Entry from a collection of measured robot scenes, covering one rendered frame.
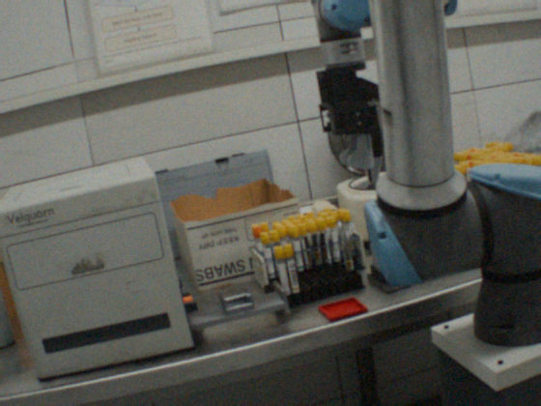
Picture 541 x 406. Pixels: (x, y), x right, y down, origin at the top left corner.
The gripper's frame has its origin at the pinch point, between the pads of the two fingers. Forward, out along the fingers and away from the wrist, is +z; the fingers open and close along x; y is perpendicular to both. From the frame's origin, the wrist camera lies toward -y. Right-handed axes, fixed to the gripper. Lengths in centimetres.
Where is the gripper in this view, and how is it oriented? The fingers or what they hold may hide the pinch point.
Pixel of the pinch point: (375, 174)
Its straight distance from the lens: 128.3
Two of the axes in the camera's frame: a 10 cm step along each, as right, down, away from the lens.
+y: -9.6, 2.2, -2.0
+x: 2.4, 1.6, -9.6
